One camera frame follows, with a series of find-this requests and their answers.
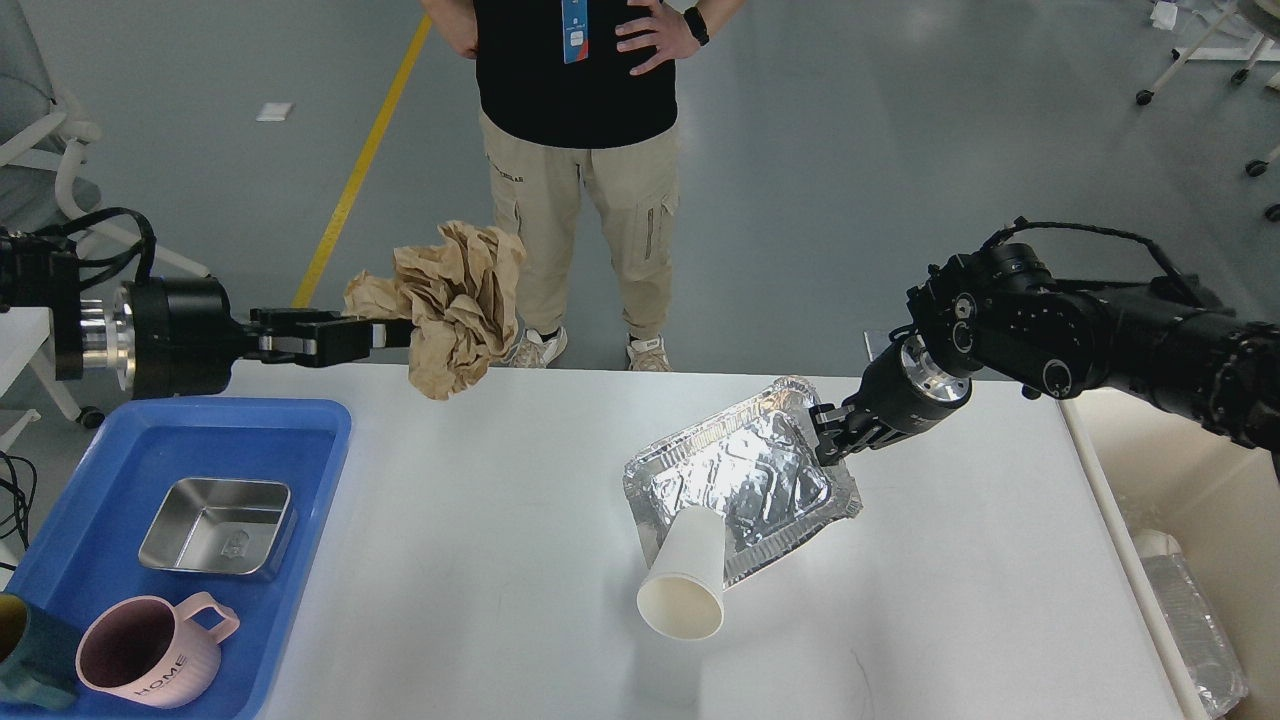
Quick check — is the foil tray inside bin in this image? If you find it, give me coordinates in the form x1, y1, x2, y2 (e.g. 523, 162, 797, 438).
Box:
1132, 529, 1249, 719

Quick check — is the beige plastic bin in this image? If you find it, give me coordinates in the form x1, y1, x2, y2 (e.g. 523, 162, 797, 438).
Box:
1059, 389, 1279, 719

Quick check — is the square stainless steel tray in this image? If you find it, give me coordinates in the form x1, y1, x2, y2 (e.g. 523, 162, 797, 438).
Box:
137, 477, 297, 582

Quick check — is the teal mug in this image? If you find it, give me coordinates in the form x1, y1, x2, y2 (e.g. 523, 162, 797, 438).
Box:
1, 593, 81, 711

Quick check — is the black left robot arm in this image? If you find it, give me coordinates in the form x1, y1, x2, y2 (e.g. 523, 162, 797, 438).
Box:
1, 208, 413, 398

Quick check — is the small white side table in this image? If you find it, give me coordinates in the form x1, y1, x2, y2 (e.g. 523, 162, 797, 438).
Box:
1, 307, 106, 429

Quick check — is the person's left hand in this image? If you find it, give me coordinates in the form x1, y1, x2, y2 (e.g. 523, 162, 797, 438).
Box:
614, 1, 703, 76

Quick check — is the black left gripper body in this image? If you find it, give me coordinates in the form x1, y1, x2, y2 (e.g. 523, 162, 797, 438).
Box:
79, 277, 257, 400

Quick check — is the white chair base with casters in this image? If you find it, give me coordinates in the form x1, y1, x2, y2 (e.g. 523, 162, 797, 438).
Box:
1126, 15, 1277, 233

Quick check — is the clear plastic floor plate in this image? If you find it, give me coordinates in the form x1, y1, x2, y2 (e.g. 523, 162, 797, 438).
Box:
864, 331, 897, 363

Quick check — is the aluminium foil tray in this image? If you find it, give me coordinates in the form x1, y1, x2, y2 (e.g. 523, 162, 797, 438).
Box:
622, 375, 863, 587

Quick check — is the pink ceramic mug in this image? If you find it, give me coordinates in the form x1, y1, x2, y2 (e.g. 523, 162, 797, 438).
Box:
76, 592, 241, 708

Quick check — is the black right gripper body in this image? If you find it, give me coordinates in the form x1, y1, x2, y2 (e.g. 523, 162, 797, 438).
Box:
845, 334, 972, 441

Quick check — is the white paper cup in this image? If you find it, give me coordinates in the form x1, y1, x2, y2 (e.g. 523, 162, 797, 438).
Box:
636, 506, 726, 641

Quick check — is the person's right hand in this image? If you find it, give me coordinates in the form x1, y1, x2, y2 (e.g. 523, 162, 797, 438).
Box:
420, 0, 479, 60

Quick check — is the brown paper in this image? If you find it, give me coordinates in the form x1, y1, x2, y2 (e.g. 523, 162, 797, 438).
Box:
343, 220, 526, 401

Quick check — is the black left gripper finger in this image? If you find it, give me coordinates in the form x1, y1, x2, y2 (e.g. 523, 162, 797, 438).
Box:
259, 332, 412, 368
250, 307, 413, 333

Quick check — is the blue plastic tray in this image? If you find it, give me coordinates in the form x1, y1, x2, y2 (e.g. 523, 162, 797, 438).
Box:
6, 397, 351, 719

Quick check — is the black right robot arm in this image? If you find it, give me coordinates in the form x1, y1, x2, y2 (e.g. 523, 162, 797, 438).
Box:
810, 219, 1279, 466

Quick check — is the person in black shirt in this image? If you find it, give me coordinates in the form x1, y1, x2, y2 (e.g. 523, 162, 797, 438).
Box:
472, 1, 741, 372

